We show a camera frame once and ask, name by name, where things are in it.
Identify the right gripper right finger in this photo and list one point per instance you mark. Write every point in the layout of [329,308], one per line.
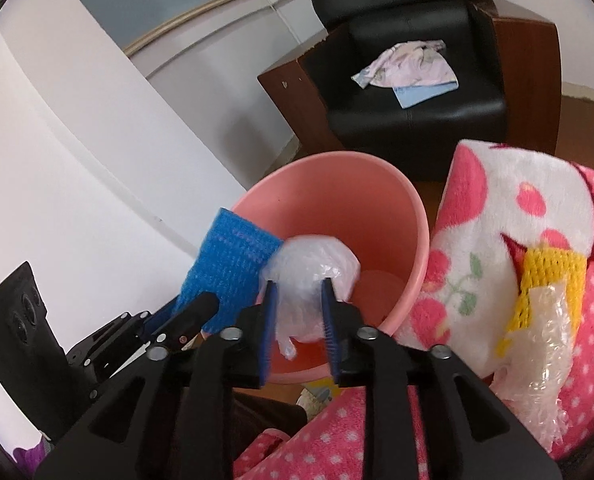
[360,355]

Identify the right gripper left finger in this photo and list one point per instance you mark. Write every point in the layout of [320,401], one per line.
[239,356]

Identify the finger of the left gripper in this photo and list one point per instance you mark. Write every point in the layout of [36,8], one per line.
[182,326]

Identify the blue foam net sleeve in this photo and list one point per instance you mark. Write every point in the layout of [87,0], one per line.
[229,263]

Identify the white plastic bag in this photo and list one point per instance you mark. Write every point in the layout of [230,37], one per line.
[298,269]

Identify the clear bubble wrap piece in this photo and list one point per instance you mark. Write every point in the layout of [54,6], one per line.
[538,364]

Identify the yellow foam net sleeve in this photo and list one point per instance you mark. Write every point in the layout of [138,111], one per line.
[547,266]

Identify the pink plastic trash bin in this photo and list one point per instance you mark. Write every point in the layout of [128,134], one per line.
[367,204]

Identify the pink polka dot blanket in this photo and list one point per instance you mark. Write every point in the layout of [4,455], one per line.
[498,202]

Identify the light blue folded cloth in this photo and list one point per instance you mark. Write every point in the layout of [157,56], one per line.
[411,96]

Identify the floral patterned cloth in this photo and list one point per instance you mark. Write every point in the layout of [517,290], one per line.
[411,63]

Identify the black leather armchair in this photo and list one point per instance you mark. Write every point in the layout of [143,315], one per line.
[506,59]

